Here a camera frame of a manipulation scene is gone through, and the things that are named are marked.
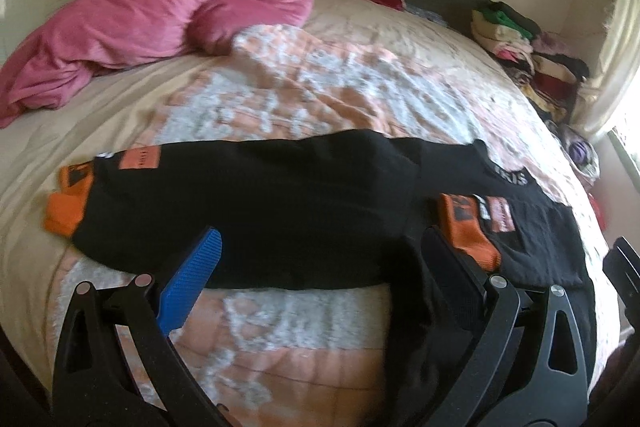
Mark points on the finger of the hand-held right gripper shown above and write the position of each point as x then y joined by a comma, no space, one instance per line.
622,267

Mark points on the peach and white bed quilt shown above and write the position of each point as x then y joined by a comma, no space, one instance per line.
325,82

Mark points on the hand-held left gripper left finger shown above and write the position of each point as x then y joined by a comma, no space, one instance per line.
196,269

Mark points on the cream curtain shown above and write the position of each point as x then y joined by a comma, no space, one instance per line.
620,57

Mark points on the black pants with orange cuffs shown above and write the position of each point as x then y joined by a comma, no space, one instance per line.
300,207

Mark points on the pink duvet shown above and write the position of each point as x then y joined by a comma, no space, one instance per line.
150,17

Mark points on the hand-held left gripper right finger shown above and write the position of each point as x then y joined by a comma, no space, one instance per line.
452,259

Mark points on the tall mixed clothes pile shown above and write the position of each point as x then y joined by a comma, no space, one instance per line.
525,52

